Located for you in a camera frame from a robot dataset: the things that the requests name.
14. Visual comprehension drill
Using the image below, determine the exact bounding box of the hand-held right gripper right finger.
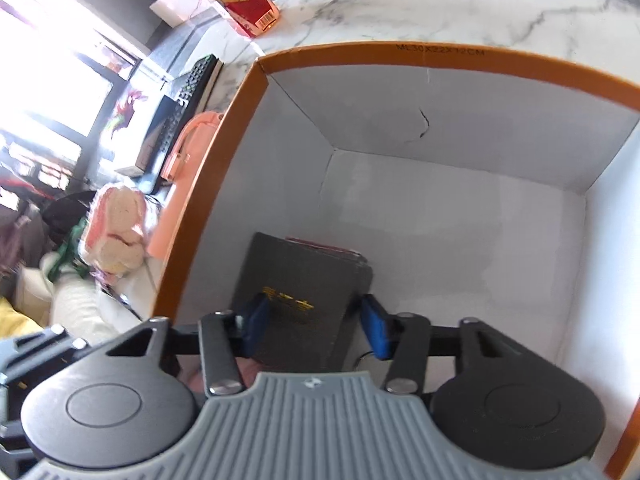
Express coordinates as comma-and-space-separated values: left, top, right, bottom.
360, 293, 538, 394

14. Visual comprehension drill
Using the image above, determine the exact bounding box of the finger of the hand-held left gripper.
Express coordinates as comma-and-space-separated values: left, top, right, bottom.
0, 324, 96, 386

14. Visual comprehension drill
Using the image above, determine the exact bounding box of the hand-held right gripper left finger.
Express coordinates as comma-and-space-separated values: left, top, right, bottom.
100, 294, 272, 397

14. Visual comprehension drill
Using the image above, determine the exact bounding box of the black gift box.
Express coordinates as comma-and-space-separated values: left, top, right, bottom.
231, 231, 374, 373

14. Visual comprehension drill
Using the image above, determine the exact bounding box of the orange cardboard box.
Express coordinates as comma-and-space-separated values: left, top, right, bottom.
150, 40, 640, 478

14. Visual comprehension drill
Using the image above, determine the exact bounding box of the yellow cloth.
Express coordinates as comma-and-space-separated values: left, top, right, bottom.
0, 297, 43, 342

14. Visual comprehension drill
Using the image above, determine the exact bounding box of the white cushion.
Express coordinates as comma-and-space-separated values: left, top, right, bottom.
20, 255, 153, 343

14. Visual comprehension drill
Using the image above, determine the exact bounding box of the green cloth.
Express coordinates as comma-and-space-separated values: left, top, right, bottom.
44, 220, 92, 282

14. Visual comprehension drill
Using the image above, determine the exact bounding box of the crochet bunny plush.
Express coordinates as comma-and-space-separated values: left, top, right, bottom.
80, 183, 149, 277

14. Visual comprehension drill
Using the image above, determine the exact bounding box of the pink selfie stick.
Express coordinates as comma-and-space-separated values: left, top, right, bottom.
147, 111, 223, 261

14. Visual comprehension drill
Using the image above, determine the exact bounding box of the black remote control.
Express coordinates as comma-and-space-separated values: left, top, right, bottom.
159, 54, 224, 181

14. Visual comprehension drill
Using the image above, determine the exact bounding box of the red feather ornament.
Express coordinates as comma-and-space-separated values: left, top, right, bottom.
111, 87, 147, 135

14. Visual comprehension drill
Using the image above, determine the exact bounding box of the white tissue box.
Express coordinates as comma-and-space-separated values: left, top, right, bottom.
150, 0, 223, 27

